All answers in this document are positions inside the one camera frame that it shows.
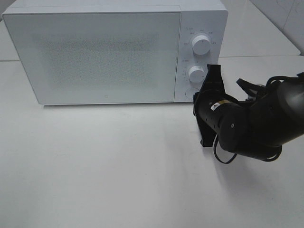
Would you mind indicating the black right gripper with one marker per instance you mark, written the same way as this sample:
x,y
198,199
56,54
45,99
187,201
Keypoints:
x,y
211,107

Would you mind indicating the round white door button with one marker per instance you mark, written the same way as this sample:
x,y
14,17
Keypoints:
x,y
191,92

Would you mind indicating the white round knob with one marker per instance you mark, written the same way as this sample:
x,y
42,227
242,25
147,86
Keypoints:
x,y
196,74
201,44

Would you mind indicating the white microwave door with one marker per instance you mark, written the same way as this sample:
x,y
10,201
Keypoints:
x,y
98,58

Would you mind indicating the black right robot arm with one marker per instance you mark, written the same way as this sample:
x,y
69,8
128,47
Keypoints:
x,y
258,127

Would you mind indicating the white microwave oven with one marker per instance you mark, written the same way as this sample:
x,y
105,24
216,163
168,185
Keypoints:
x,y
207,17

